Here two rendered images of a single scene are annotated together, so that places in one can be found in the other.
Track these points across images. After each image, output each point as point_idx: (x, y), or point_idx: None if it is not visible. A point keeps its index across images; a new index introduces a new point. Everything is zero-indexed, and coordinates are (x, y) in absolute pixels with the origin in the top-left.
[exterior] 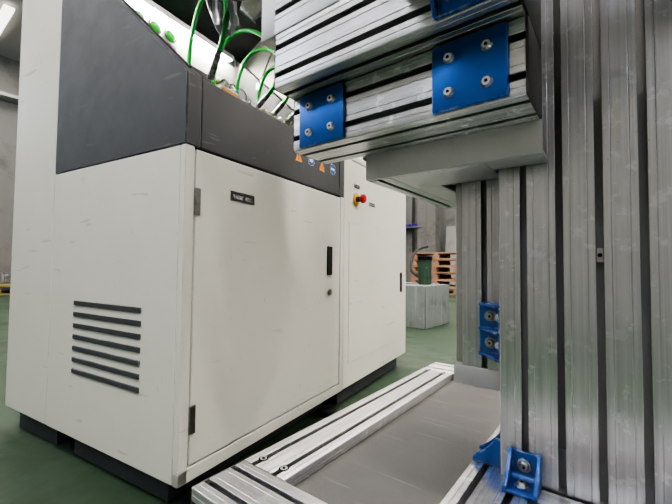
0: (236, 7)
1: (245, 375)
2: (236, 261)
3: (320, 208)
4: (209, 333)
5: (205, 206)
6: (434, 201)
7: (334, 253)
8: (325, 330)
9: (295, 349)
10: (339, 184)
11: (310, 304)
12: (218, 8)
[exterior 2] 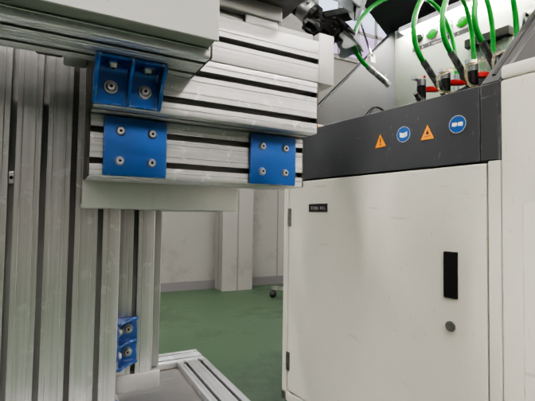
0: (347, 33)
1: (322, 358)
2: (314, 259)
3: (425, 195)
4: (296, 309)
5: (294, 219)
6: (209, 211)
7: (466, 264)
8: (442, 383)
9: (379, 373)
10: (481, 141)
11: (405, 328)
12: (339, 48)
